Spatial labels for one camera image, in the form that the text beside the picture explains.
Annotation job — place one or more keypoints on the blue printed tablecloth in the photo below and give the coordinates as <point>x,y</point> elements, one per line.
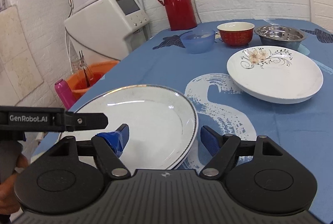
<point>304,130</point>

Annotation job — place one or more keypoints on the red ceramic bowl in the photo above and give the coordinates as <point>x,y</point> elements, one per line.
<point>236,34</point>

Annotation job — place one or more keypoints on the glass jar with sticks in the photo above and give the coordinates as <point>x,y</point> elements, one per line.
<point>82,70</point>

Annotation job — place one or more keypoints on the stainless steel bowl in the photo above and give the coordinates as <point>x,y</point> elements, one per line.
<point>281,36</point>

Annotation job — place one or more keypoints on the large white rimmed plate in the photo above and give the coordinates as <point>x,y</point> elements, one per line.
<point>162,122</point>

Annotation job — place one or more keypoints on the orange plastic basin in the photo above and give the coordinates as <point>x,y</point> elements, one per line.
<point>98,69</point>

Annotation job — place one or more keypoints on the white countertop appliance with screen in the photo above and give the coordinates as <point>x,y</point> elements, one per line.
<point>108,29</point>

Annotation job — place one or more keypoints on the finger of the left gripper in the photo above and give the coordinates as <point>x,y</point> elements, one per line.
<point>84,121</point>

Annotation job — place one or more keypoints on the person left hand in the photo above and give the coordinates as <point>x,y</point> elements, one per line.
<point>9,203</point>

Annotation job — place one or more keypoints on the pink bottle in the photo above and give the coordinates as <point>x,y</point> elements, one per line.
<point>64,93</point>

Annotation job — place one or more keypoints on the white floral plate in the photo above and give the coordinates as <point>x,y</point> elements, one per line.
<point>275,74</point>

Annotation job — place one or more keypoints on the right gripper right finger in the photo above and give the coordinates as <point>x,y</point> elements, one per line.
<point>223,149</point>

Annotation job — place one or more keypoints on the translucent blue plastic bowl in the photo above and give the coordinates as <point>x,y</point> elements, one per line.
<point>197,42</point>

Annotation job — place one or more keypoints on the red thermos jug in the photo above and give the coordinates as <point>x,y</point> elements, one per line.
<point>180,14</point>

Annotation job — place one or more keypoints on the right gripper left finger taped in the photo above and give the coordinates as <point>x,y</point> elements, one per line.
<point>109,146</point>

